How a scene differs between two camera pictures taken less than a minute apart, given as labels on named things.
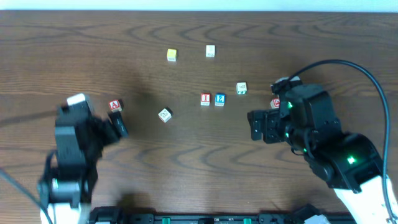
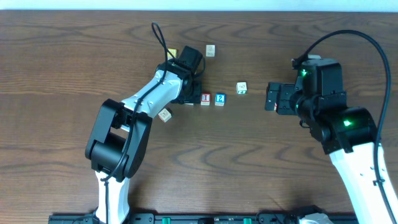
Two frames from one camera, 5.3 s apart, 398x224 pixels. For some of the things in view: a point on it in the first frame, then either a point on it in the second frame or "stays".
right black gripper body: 265,125 -> 280,99
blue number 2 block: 219,99 stays
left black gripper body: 109,130 -> 195,93
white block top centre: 210,50 stays
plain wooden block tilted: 164,115 stays
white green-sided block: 241,88 stays
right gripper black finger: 256,120 -> 270,100
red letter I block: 205,99 stays
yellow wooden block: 171,55 stays
